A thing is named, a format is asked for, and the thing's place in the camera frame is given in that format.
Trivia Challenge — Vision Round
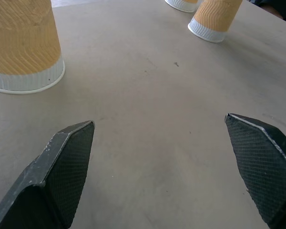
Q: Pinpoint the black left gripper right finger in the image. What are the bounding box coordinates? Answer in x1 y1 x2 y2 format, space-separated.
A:
225 113 286 229

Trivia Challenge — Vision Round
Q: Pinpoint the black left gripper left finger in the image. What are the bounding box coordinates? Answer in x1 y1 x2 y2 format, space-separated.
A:
0 120 95 229

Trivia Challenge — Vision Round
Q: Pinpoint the orange ribbed paper cup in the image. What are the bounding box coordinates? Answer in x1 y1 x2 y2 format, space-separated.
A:
187 0 243 44
0 0 66 94
164 0 199 13

